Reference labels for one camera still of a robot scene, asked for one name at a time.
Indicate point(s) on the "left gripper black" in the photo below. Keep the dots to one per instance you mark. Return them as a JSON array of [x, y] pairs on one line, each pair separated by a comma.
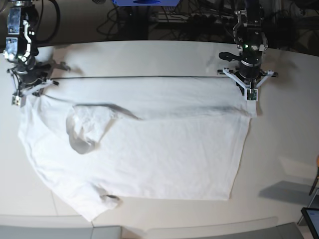
[[249, 69]]

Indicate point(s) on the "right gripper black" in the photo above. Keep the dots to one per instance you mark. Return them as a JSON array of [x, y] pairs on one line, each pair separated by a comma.
[[32, 76]]

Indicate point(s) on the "white T-shirt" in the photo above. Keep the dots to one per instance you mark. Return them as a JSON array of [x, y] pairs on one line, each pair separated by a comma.
[[151, 138]]

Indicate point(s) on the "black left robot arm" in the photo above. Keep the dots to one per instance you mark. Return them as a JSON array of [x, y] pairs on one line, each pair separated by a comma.
[[251, 42]]

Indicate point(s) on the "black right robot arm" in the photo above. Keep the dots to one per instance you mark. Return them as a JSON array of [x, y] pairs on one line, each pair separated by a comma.
[[21, 43]]

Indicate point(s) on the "blue box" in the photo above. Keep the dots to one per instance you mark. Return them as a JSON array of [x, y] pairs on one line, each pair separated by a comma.
[[146, 2]]

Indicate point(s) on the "black tripod leg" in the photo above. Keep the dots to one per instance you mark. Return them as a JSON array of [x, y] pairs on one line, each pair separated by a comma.
[[316, 178]]

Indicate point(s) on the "grey chair left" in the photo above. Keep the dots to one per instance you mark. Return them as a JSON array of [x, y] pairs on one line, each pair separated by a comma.
[[9, 232]]

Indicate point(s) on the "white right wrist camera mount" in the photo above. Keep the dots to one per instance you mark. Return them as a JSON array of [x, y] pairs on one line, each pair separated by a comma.
[[20, 93]]

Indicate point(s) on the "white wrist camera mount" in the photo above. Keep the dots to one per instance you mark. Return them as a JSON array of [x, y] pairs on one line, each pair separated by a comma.
[[248, 85], [20, 93]]

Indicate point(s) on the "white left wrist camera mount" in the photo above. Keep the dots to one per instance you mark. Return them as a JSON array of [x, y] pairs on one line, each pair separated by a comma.
[[248, 85]]

